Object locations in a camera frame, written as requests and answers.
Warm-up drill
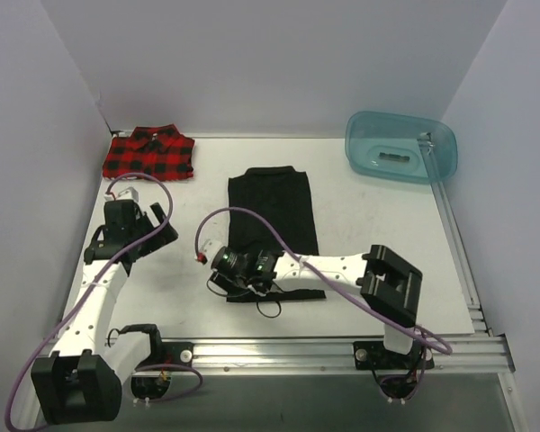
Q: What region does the black long sleeve shirt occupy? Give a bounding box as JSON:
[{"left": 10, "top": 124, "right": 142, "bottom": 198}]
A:
[{"left": 225, "top": 166, "right": 328, "bottom": 303}]

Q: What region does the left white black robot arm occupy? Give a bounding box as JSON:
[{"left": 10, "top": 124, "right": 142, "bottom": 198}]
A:
[{"left": 31, "top": 198, "right": 178, "bottom": 425}]

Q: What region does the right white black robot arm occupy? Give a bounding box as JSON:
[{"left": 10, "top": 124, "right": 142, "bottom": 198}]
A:
[{"left": 199, "top": 240, "right": 422, "bottom": 368}]

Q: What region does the red black plaid folded shirt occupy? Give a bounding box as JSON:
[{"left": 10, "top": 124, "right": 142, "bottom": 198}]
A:
[{"left": 102, "top": 124, "right": 195, "bottom": 182}]

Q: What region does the teal plastic bin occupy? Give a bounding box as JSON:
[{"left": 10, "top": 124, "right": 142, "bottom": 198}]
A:
[{"left": 345, "top": 111, "right": 458, "bottom": 185}]

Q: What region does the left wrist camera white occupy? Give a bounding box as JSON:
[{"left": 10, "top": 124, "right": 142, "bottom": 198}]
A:
[{"left": 103, "top": 186, "right": 139, "bottom": 203}]

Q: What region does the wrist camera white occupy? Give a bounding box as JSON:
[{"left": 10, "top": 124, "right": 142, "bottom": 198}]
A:
[
  {"left": 103, "top": 186, "right": 139, "bottom": 203},
  {"left": 195, "top": 239, "right": 224, "bottom": 265}
]

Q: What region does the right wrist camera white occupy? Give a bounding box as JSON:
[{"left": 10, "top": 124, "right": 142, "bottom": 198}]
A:
[{"left": 195, "top": 239, "right": 224, "bottom": 265}]

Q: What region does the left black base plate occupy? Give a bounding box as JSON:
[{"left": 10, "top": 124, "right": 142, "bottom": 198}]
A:
[{"left": 150, "top": 341, "right": 194, "bottom": 366}]

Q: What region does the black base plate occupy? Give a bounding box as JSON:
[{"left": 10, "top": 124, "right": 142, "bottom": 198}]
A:
[
  {"left": 353, "top": 341, "right": 422, "bottom": 372},
  {"left": 150, "top": 341, "right": 194, "bottom": 366}
]

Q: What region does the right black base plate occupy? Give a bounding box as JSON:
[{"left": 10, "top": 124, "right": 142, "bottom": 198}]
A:
[{"left": 353, "top": 341, "right": 422, "bottom": 372}]

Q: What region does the aluminium front rail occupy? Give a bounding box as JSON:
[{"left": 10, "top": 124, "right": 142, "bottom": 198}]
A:
[{"left": 102, "top": 337, "right": 515, "bottom": 374}]

